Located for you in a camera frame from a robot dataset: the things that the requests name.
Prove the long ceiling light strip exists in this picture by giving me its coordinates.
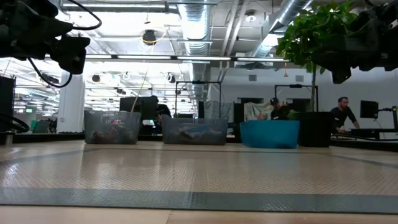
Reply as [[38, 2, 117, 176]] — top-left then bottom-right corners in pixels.
[[43, 53, 290, 62]]

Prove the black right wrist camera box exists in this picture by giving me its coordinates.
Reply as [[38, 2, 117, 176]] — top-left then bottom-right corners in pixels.
[[330, 65, 353, 85]]

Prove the black corrugated hose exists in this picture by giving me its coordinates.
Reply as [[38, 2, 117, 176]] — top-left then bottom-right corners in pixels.
[[0, 112, 31, 134]]

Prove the clear grey plastic bin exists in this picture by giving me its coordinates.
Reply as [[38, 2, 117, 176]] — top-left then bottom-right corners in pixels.
[[83, 110, 142, 145], [161, 114, 229, 146]]

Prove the person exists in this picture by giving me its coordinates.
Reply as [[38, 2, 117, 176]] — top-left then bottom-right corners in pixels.
[[329, 96, 361, 134], [257, 97, 293, 121], [150, 95, 172, 126]]

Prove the black metal frame stand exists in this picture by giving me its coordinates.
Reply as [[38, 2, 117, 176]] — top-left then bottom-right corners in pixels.
[[274, 83, 319, 113], [175, 80, 223, 119]]

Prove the green leafy indoor tree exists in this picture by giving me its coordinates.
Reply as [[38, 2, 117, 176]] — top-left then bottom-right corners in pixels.
[[275, 0, 360, 113]]

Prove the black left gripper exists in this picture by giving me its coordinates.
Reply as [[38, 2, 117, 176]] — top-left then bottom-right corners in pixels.
[[0, 17, 75, 62]]

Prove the silver ceiling air duct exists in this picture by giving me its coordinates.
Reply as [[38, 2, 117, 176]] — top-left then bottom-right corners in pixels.
[[177, 0, 215, 100], [251, 0, 312, 58]]

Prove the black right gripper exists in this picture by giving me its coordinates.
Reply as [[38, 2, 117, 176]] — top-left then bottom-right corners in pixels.
[[313, 32, 374, 74]]

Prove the black cabinet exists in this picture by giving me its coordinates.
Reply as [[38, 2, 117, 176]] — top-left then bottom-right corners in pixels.
[[0, 74, 17, 133]]

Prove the black computer monitor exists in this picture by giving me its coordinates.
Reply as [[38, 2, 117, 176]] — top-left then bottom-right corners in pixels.
[[119, 96, 158, 125]]

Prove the small black monitor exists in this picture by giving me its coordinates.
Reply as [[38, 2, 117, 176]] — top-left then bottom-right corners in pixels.
[[359, 100, 379, 119]]

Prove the black desk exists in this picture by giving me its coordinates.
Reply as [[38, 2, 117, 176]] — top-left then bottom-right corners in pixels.
[[331, 127, 398, 141]]

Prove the blue plastic bin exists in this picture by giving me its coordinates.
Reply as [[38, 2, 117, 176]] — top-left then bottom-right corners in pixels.
[[239, 119, 301, 149]]

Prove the black ceiling spotlight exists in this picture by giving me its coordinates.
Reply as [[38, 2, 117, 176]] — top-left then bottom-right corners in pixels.
[[142, 29, 158, 47]]

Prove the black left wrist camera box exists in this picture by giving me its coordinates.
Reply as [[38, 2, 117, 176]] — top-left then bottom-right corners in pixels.
[[50, 35, 91, 75]]

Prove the tan mat with grey border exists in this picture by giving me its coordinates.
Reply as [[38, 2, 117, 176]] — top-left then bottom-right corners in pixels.
[[0, 143, 398, 215]]

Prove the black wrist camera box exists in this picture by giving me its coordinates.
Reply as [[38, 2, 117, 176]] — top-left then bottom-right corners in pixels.
[[50, 35, 91, 75], [330, 65, 353, 85]]

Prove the white column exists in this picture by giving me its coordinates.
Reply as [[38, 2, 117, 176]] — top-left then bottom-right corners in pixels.
[[57, 73, 86, 134]]

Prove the white patterned cloth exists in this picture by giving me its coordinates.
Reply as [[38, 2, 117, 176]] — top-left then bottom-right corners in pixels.
[[244, 102, 274, 121]]

